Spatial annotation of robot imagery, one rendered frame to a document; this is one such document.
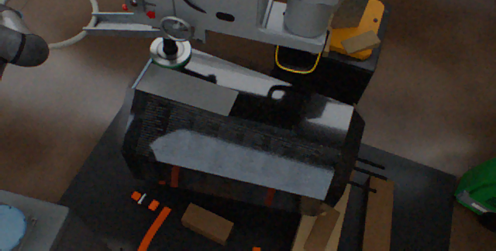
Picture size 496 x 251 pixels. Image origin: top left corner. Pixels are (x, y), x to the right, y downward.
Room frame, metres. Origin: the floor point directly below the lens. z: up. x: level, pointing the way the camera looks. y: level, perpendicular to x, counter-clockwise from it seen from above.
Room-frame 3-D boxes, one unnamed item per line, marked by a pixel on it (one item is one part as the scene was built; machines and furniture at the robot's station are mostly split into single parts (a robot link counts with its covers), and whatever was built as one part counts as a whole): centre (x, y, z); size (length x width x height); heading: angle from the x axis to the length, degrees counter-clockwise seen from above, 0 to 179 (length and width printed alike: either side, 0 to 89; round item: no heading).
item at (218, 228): (0.71, 0.18, 0.07); 0.30 x 0.12 x 0.12; 71
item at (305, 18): (1.28, -0.20, 1.39); 0.19 x 0.19 x 0.20
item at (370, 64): (1.87, -0.49, 0.37); 0.66 x 0.66 x 0.74; 74
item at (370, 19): (1.87, -0.49, 0.76); 0.49 x 0.49 x 0.05; 74
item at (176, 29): (1.24, 0.35, 1.24); 0.15 x 0.10 x 0.15; 82
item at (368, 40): (1.65, -0.61, 0.80); 0.20 x 0.10 x 0.05; 114
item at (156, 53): (1.38, 0.45, 0.89); 0.21 x 0.21 x 0.01
